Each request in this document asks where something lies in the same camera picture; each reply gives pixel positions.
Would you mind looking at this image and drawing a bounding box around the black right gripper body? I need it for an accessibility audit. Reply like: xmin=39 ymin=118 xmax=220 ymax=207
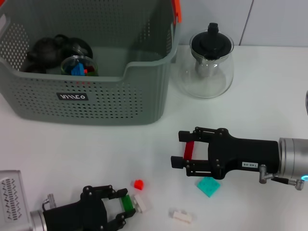
xmin=207 ymin=128 xmax=282 ymax=181

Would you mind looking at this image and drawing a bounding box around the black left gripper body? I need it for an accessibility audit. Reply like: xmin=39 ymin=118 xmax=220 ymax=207
xmin=42 ymin=185 xmax=108 ymax=231

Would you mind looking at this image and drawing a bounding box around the teal square brick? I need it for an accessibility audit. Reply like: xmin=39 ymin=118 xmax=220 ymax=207
xmin=195 ymin=177 xmax=221 ymax=198

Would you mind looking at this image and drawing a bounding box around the white two-stud brick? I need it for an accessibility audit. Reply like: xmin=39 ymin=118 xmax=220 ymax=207
xmin=133 ymin=193 xmax=154 ymax=214
xmin=170 ymin=208 xmax=195 ymax=226

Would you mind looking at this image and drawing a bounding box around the small red brick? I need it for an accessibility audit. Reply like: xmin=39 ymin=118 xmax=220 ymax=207
xmin=133 ymin=179 xmax=145 ymax=191

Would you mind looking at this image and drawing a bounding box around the blue square brick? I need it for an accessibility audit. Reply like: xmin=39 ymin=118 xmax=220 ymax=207
xmin=70 ymin=63 xmax=85 ymax=77

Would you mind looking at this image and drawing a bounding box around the glass teacup black holder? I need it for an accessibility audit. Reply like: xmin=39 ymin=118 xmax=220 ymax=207
xmin=54 ymin=33 xmax=94 ymax=61
xmin=60 ymin=55 xmax=99 ymax=77

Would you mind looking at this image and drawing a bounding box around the grey-green perforated storage bin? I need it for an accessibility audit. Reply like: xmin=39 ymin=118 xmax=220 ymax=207
xmin=0 ymin=0 xmax=182 ymax=126

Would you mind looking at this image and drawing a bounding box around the dark red long brick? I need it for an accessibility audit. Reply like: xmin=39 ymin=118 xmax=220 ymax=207
xmin=183 ymin=141 xmax=195 ymax=161

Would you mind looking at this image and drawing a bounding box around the glass teapot black lid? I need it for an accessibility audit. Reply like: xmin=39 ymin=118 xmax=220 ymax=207
xmin=179 ymin=22 xmax=235 ymax=99

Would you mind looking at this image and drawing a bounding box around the dark clay teapot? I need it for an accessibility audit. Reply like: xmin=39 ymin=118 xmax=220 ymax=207
xmin=24 ymin=37 xmax=61 ymax=74

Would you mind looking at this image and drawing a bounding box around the right gripper cable with connector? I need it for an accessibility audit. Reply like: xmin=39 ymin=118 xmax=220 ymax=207
xmin=258 ymin=165 xmax=306 ymax=191

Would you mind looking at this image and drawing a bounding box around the gripper cable with connector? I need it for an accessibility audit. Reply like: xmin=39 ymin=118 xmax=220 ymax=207
xmin=42 ymin=193 xmax=58 ymax=212
xmin=258 ymin=165 xmax=306 ymax=191

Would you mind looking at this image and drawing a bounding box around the left gripper cable with connector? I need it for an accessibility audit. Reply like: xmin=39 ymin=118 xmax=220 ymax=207
xmin=42 ymin=193 xmax=58 ymax=212

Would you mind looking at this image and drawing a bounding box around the orange bin handle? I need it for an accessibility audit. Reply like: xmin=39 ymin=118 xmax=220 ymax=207
xmin=171 ymin=0 xmax=182 ymax=24

